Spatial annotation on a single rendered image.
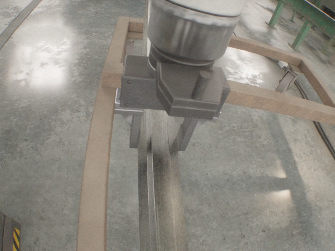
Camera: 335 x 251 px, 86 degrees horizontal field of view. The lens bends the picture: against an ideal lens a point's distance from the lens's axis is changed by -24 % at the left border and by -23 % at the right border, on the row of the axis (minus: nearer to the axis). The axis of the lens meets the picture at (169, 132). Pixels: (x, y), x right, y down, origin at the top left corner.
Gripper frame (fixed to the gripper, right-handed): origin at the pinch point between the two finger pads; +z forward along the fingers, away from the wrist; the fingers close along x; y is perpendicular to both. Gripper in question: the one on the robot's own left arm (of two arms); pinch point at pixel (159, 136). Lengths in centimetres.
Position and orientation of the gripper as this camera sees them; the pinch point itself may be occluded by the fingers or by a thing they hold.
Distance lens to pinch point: 36.9
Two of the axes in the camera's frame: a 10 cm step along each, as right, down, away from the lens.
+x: -9.8, -0.7, -2.0
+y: -0.7, -7.9, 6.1
